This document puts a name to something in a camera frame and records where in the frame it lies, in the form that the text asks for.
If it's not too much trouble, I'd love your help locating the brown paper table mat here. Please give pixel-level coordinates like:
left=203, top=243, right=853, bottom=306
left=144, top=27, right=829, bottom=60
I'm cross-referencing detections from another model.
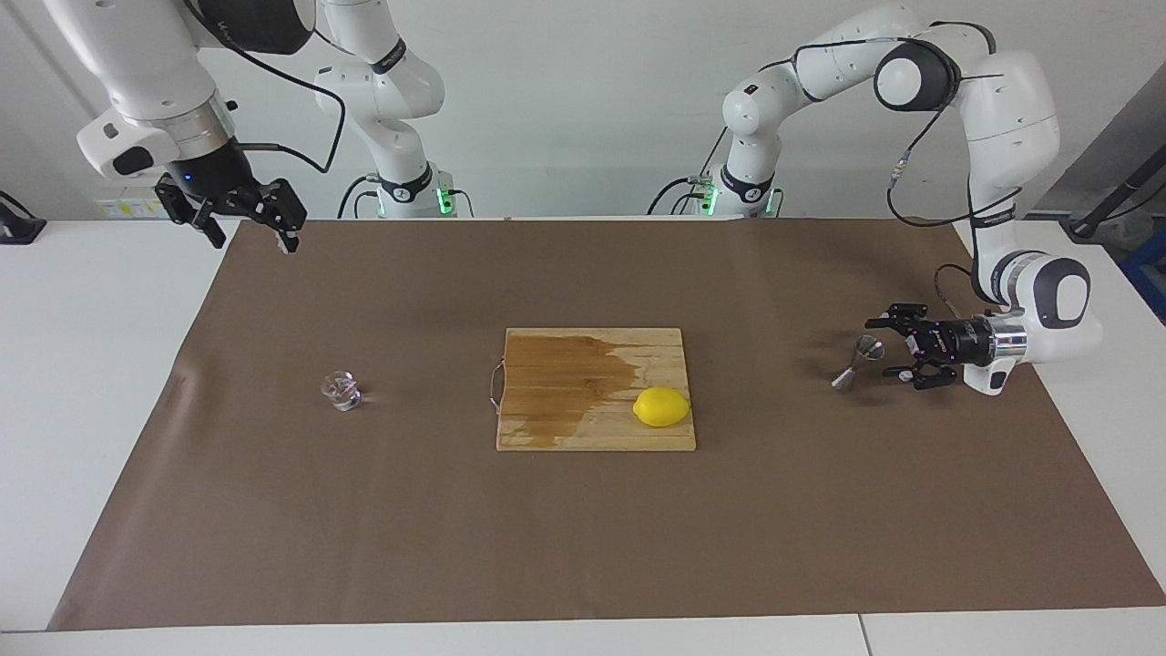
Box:
left=47, top=217, right=1166, bottom=631

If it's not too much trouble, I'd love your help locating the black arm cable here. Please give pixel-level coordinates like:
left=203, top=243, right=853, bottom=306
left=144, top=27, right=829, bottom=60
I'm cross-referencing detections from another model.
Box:
left=763, top=20, right=1026, bottom=320
left=182, top=0, right=347, bottom=176

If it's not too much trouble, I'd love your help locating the blue crate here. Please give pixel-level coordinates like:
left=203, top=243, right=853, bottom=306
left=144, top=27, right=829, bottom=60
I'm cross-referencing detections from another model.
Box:
left=1122, top=232, right=1166, bottom=324

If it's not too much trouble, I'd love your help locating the black desk object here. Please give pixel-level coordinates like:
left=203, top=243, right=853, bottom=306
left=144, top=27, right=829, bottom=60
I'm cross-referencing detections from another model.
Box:
left=0, top=190, right=46, bottom=245

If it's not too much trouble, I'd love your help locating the wooden cutting board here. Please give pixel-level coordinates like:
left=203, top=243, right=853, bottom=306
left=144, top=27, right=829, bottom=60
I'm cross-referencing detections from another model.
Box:
left=489, top=327, right=698, bottom=453

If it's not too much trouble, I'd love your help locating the yellow lemon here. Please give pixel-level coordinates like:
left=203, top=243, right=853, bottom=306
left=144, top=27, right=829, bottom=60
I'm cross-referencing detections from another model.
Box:
left=632, top=385, right=691, bottom=428

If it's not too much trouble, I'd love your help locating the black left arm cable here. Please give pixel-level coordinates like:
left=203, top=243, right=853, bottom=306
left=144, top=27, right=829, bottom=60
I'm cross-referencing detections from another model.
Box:
left=763, top=20, right=1026, bottom=320

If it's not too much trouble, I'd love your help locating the black stand pole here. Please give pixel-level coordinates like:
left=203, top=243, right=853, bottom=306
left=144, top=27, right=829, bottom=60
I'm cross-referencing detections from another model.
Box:
left=1068, top=146, right=1166, bottom=242

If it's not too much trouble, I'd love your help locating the steel double jigger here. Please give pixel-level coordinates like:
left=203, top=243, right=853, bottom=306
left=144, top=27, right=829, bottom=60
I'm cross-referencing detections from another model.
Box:
left=831, top=334, right=885, bottom=393

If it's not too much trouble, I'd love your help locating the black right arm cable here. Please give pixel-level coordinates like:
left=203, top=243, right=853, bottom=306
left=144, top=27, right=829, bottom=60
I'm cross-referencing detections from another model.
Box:
left=182, top=0, right=347, bottom=176

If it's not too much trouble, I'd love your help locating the small clear glass cup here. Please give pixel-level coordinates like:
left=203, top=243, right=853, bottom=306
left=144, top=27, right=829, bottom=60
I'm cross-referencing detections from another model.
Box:
left=320, top=370, right=363, bottom=413

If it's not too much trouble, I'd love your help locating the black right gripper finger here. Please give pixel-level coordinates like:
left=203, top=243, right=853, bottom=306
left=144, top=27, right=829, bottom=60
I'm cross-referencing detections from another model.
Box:
left=241, top=179, right=308, bottom=255
left=153, top=178, right=226, bottom=250

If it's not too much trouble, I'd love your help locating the white wall socket box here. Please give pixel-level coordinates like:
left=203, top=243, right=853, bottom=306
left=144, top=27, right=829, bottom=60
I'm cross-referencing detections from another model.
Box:
left=96, top=187, right=169, bottom=220

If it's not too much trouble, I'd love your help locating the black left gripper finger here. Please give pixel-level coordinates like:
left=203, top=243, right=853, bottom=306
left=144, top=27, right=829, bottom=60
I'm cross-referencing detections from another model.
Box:
left=865, top=303, right=939, bottom=340
left=884, top=360, right=959, bottom=392

